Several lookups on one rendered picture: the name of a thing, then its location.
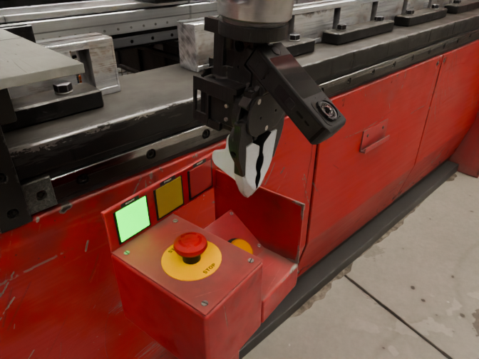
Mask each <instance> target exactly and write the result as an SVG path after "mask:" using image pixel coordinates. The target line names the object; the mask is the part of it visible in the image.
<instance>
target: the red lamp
mask: <svg viewBox="0 0 479 359"><path fill-rule="evenodd" d="M189 174H190V192H191V198H193V197H194V196H196V195H197V194H199V193H201V192H202V191H204V190H205V189H207V188H208V187H210V186H212V172H211V160H208V161H206V162H205V163H203V164H201V165H199V166H198V167H196V168H194V169H193V170H190V171H189Z"/></svg>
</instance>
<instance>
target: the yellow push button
mask: <svg viewBox="0 0 479 359"><path fill-rule="evenodd" d="M231 244H234V245H235V246H238V247H239V248H241V249H243V250H245V251H247V252H249V253H251V254H253V250H252V247H251V246H250V245H249V243H248V242H246V241H245V240H243V239H235V240H234V241H232V242H231Z"/></svg>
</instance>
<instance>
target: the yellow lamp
mask: <svg viewBox="0 0 479 359"><path fill-rule="evenodd" d="M155 193H156V199H157V205H158V215H159V218H161V217H163V216H165V215H166V214H167V213H169V212H171V211H172V210H174V209H175V208H177V207H179V206H180V205H181V204H183V200H182V185H181V177H178V178H176V179H174V180H173V181H171V182H169V183H167V184H165V185H164V186H162V187H160V188H158V189H157V190H156V191H155Z"/></svg>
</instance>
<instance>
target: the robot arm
mask: <svg viewBox="0 0 479 359"><path fill-rule="evenodd" d="M293 8H294V0H217V12H218V14H219V16H218V17H213V16H205V27H204V30H205V31H209V32H213V33H214V56H213V66H210V67H208V68H204V70H203V72H202V73H199V74H197V75H194V76H193V119H196V120H198V121H200V122H202V123H205V124H206V126H208V127H209V128H212V129H214V130H217V131H221V130H223V129H226V130H229V131H230V132H231V133H230V134H229V135H228V136H227V141H226V148H225V149H221V150H214V151H213V153H212V160H213V162H214V163H215V164H216V165H217V166H218V167H219V168H220V169H221V170H222V171H224V172H225V173H227V174H228V175H229V176H230V177H231V178H233V179H234V180H235V181H236V184H237V187H238V189H239V191H240V192H241V193H242V195H243V196H244V197H246V198H248V197H249V196H251V195H252V194H253V193H254V192H255V191H256V190H257V189H258V188H259V186H260V185H261V183H262V180H263V179H264V176H265V175H266V173H267V170H268V168H269V165H270V163H271V161H272V158H273V157H274V154H275V152H276V149H277V145H278V143H279V139H280V137H281V134H282V130H283V126H284V112H285V113H286V114H287V115H288V116H289V118H290V119H291V120H292V122H293V123H294V124H295V125H296V126H297V127H298V129H299V130H300V131H301V132H302V134H303V135H304V136H305V138H306V139H307V140H308V141H309V142H310V143H311V144H313V145H317V144H319V143H321V142H323V141H325V140H327V139H328V138H330V137H332V136H333V135H334V134H335V133H337V132H338V131H339V130H340V129H341V128H342V127H343V126H344V125H345V123H346V118H345V117H344V116H343V115H342V114H341V112H340V111H339V110H338V109H337V107H336V106H335V105H334V104H333V103H332V102H331V101H330V99H329V98H328V97H327V96H326V95H325V93H324V92H323V91H322V90H321V88H320V87H319V86H318V85H317V84H316V83H315V82H314V81H313V79H312V78H311V77H310V76H309V74H308V73H307V72H306V71H305V70H304V69H303V68H302V66H301V65H300V64H299V63H298V62H297V60H296V59H295V58H294V57H293V55H292V54H291V53H290V52H289V51H288V50H287V49H286V48H285V46H284V45H283V44H282V43H281V42H279V41H283V40H285V39H286V38H287V34H288V28H289V23H288V21H289V20H290V19H291V18H292V13H293ZM274 42H277V43H274ZM210 74H212V76H208V75H210ZM204 76H208V77H206V78H204ZM197 90H201V107H200V111H199V110H197Z"/></svg>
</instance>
